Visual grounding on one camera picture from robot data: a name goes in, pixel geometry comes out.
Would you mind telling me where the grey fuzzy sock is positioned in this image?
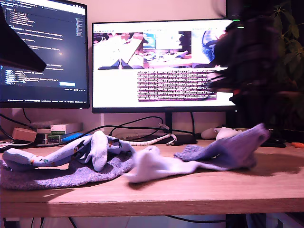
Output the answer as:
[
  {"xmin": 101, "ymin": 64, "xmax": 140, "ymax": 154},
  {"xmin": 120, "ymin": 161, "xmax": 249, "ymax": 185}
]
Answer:
[
  {"xmin": 173, "ymin": 123, "xmax": 271, "ymax": 171},
  {"xmin": 0, "ymin": 155, "xmax": 135, "ymax": 190}
]

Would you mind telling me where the light blue toucan sock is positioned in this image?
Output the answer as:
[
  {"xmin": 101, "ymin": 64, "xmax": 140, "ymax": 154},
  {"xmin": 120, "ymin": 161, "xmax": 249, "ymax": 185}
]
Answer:
[
  {"xmin": 1, "ymin": 136, "xmax": 95, "ymax": 173},
  {"xmin": 104, "ymin": 137, "xmax": 137, "ymax": 159}
]

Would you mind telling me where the black case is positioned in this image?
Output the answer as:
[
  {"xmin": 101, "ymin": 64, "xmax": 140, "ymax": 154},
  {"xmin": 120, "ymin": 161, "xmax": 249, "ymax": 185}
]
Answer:
[{"xmin": 261, "ymin": 137, "xmax": 287, "ymax": 148}]

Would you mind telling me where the white game controller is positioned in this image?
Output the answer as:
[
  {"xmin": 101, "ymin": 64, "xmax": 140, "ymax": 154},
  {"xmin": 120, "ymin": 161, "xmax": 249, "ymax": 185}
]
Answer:
[{"xmin": 215, "ymin": 127, "xmax": 252, "ymax": 141}]

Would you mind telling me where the dark code computer monitor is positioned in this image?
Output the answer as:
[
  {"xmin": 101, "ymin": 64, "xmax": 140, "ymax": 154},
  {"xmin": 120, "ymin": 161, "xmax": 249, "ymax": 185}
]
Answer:
[{"xmin": 0, "ymin": 0, "xmax": 90, "ymax": 110}]

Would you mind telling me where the white rounded controller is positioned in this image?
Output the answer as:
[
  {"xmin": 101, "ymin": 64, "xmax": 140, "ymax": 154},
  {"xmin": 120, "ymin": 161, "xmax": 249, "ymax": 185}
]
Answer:
[{"xmin": 200, "ymin": 128, "xmax": 218, "ymax": 140}]

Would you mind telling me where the green leafy house plant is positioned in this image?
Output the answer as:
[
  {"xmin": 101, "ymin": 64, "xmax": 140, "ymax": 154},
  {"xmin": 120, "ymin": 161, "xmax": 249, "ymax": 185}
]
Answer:
[{"xmin": 270, "ymin": 1, "xmax": 304, "ymax": 138}]

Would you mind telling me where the grey fuzzy cloth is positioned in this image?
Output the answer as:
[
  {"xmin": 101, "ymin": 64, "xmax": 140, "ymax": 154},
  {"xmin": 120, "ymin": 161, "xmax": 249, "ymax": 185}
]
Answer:
[{"xmin": 29, "ymin": 120, "xmax": 63, "ymax": 129}]

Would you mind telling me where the white box green label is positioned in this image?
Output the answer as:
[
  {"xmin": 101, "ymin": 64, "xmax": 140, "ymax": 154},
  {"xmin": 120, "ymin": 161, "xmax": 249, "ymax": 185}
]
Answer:
[{"xmin": 50, "ymin": 124, "xmax": 83, "ymax": 135}]

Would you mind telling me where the green white small box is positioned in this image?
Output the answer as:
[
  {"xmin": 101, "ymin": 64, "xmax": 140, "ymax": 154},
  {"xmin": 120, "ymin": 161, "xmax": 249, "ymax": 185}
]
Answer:
[{"xmin": 35, "ymin": 133, "xmax": 63, "ymax": 145}]

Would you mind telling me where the blue pouch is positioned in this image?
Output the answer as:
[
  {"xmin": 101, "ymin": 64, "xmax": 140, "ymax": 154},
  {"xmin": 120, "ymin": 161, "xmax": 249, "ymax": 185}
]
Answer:
[{"xmin": 61, "ymin": 133, "xmax": 93, "ymax": 144}]

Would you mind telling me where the bright white computer monitor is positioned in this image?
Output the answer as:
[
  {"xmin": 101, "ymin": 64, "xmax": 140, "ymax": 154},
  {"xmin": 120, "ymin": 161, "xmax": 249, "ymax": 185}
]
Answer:
[{"xmin": 92, "ymin": 19, "xmax": 240, "ymax": 146}]

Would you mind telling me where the black looping desk cable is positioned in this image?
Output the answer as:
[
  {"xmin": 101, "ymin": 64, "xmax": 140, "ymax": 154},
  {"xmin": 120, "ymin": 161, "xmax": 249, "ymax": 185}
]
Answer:
[{"xmin": 111, "ymin": 116, "xmax": 165, "ymax": 138}]

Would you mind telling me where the white braided cable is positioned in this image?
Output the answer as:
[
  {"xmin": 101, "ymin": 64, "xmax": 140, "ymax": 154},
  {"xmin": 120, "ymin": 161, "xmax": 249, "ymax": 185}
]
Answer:
[{"xmin": 129, "ymin": 133, "xmax": 178, "ymax": 146}]

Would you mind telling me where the long black desk cable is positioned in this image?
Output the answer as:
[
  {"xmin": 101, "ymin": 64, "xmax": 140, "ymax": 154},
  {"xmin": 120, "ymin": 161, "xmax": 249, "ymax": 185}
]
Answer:
[{"xmin": 60, "ymin": 125, "xmax": 196, "ymax": 144}]

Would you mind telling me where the black cable under table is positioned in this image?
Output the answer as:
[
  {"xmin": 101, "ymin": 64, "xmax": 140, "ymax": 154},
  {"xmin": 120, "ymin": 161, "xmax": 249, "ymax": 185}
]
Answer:
[{"xmin": 166, "ymin": 215, "xmax": 226, "ymax": 224}]

